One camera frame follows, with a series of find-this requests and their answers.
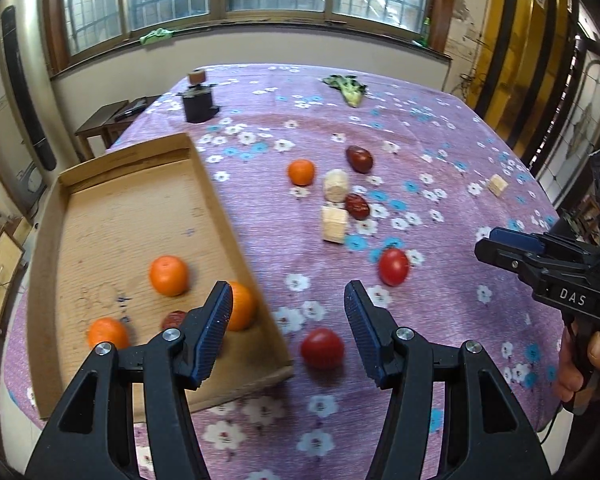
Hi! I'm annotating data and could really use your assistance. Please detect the wrinkled red date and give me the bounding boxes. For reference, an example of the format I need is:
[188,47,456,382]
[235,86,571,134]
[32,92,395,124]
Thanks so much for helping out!
[161,310,188,332]

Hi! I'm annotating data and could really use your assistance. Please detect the wooden cylinder block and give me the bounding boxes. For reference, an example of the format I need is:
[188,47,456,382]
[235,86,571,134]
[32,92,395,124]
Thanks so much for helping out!
[323,169,351,204]

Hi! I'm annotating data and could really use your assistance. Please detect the large wooden cube block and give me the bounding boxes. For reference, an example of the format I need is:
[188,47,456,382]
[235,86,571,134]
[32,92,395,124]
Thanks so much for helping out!
[321,205,350,245]

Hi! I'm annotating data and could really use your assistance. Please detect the red tomato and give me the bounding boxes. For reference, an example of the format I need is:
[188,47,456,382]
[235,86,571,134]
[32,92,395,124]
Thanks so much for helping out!
[378,247,411,287]
[300,328,345,371]

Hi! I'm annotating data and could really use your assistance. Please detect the brown cardboard box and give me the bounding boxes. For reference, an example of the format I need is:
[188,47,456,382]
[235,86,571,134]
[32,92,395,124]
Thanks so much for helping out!
[26,132,296,421]

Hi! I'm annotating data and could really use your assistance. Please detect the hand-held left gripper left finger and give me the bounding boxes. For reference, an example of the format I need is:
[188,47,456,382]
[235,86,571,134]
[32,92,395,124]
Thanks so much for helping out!
[25,281,234,480]

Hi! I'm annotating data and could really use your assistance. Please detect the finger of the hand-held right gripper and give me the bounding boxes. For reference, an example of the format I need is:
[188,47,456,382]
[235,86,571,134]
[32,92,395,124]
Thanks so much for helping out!
[474,237,548,293]
[489,226,549,257]

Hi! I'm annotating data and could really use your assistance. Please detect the yellow wooden door frame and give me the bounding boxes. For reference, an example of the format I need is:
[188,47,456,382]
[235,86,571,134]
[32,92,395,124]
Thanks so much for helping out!
[472,0,576,171]

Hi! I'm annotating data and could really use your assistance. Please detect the black stand with block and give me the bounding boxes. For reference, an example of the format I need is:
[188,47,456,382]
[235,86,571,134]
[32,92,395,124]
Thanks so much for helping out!
[176,81,221,124]

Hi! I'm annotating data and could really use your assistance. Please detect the green cloth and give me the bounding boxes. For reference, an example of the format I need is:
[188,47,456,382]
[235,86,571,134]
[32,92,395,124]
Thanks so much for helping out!
[139,27,175,45]

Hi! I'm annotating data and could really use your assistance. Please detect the wooden side table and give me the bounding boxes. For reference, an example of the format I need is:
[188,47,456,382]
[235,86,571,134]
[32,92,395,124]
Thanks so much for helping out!
[75,95,163,161]

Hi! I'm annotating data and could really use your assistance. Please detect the small red date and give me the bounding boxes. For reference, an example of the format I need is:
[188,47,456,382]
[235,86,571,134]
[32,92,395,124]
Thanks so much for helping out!
[344,193,371,221]

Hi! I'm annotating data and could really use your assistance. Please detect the green leafy vegetable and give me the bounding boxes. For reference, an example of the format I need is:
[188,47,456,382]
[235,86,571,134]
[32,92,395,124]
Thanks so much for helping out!
[321,74,368,108]

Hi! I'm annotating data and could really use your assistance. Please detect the glass panel door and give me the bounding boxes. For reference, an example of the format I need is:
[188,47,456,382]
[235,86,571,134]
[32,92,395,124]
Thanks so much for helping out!
[535,5,600,211]

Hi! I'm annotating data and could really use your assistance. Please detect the person's right hand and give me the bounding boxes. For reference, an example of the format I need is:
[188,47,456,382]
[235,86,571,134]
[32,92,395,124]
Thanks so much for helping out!
[552,330,600,406]

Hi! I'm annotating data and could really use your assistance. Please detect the large red date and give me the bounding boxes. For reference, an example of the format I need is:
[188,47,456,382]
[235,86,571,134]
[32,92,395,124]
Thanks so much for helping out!
[345,145,374,174]

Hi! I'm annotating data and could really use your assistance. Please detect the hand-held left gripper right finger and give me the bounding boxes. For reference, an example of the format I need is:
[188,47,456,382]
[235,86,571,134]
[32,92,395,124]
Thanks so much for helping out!
[344,280,551,480]

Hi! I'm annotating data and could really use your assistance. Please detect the black cable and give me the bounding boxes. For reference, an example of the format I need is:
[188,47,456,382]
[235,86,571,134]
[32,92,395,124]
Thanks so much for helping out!
[539,406,565,445]

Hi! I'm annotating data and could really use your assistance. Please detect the beige standing air conditioner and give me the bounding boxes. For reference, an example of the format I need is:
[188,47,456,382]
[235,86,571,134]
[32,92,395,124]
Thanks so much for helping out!
[0,0,70,217]

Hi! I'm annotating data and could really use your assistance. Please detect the orange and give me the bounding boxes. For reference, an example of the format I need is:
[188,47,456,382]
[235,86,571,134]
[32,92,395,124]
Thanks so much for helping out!
[149,255,190,297]
[225,281,258,332]
[287,159,315,186]
[87,317,131,352]

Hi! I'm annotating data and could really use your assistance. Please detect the dark flat device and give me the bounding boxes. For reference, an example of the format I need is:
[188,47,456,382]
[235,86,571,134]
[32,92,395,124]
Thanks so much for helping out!
[114,99,148,121]

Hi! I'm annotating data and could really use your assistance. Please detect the purple floral tablecloth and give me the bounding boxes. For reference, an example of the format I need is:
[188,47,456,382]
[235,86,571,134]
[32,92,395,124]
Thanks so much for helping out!
[2,62,581,480]

